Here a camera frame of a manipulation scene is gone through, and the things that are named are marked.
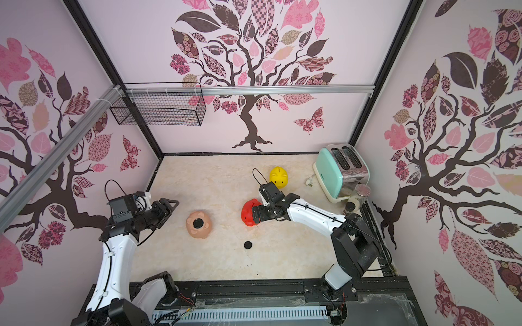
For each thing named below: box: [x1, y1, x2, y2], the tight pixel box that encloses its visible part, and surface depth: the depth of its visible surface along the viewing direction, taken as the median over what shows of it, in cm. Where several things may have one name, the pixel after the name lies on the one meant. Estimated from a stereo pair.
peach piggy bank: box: [185, 210, 213, 240], surface depth 85 cm
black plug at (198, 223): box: [193, 218, 204, 229], surface depth 85 cm
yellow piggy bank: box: [269, 166, 289, 189], surface depth 101 cm
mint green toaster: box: [312, 143, 371, 204], surface depth 96 cm
